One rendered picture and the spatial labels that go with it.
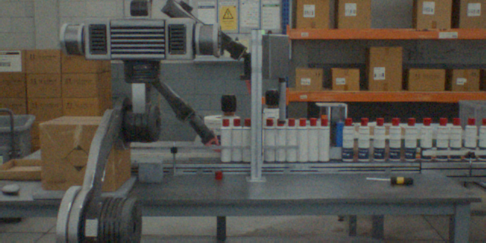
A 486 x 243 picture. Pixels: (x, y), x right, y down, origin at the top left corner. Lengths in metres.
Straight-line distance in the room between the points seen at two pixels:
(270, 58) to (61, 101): 3.88
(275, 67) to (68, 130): 0.91
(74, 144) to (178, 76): 4.97
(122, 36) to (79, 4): 5.44
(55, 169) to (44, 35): 5.36
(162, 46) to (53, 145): 0.62
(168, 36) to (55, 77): 4.04
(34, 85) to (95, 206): 4.43
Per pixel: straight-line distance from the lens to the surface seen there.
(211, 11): 6.98
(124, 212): 1.66
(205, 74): 7.11
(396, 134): 2.69
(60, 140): 2.29
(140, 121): 2.05
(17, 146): 4.67
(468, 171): 2.78
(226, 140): 2.58
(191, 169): 2.58
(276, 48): 2.43
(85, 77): 5.91
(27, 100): 6.13
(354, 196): 2.26
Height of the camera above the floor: 1.43
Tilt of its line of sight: 6 degrees down
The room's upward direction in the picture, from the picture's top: straight up
